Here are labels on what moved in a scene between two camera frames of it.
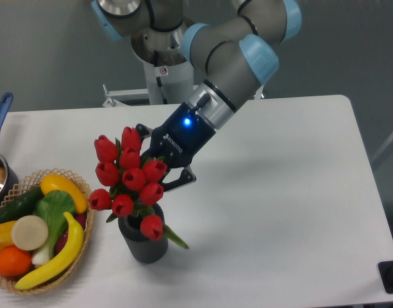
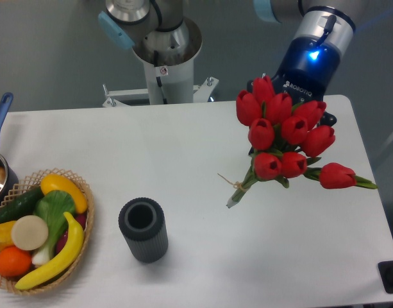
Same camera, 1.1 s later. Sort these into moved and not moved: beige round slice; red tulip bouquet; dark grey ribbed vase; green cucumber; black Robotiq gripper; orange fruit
Moved: black Robotiq gripper; red tulip bouquet
Not moved: green cucumber; orange fruit; beige round slice; dark grey ribbed vase
